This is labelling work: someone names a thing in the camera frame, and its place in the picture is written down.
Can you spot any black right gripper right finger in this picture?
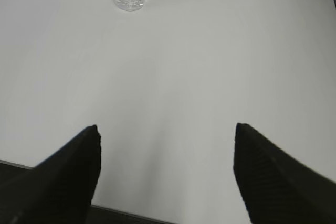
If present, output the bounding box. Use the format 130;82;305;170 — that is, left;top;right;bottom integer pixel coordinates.
233;123;335;223

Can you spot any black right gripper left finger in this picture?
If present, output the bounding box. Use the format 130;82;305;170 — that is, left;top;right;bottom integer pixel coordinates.
1;125;101;223

